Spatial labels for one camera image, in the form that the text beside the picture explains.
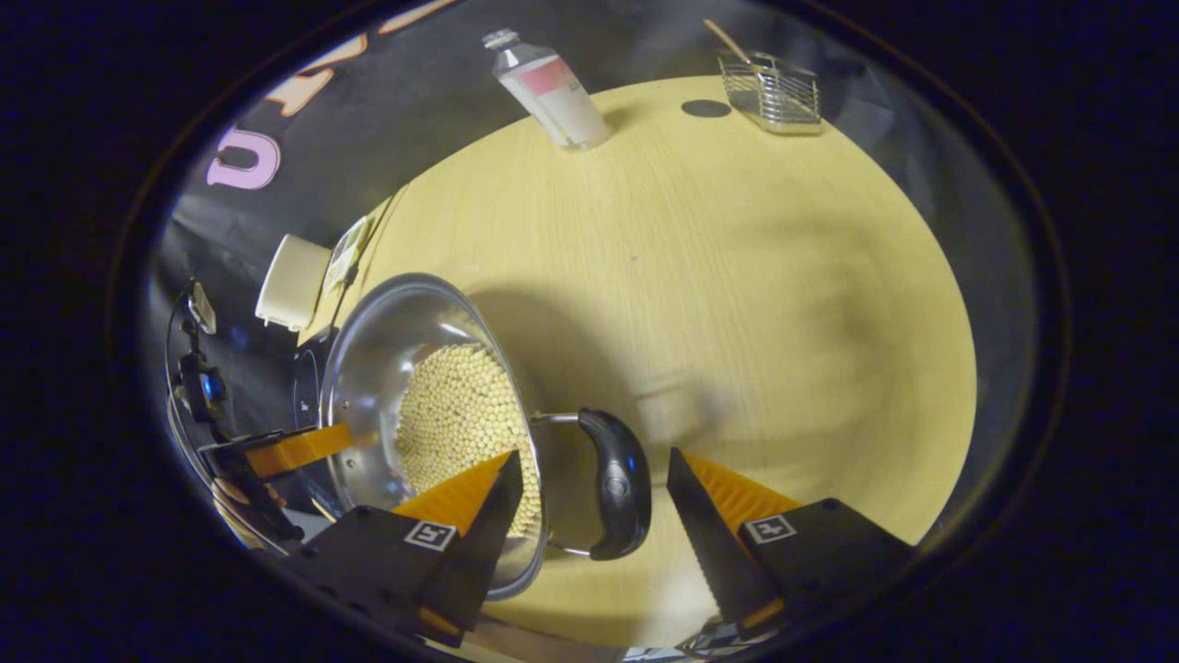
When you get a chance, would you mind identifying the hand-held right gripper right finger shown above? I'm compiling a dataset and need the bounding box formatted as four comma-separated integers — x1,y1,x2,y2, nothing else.
666,447,922,644

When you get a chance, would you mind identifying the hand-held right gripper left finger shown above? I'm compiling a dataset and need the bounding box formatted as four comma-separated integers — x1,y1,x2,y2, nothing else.
295,449,526,650

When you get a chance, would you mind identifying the black induction cooktop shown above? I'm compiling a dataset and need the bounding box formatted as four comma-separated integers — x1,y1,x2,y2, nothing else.
292,345,325,434

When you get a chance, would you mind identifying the stainless steel pot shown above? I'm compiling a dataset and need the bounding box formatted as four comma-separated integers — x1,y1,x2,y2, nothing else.
318,273,653,601

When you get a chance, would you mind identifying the white toaster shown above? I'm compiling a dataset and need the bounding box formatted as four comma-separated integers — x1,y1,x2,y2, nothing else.
255,234,333,332

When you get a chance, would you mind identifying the pile of yellow soybeans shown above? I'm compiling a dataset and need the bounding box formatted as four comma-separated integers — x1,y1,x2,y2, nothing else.
396,343,544,540

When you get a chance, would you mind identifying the white divided dish with beans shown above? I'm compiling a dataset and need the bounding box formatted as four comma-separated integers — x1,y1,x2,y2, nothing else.
322,215,371,297

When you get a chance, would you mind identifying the white plastic bottle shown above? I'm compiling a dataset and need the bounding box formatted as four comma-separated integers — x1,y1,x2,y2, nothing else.
482,28,612,151

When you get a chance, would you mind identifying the wooden stick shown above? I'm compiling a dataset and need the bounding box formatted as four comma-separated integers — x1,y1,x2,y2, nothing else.
703,18,754,65

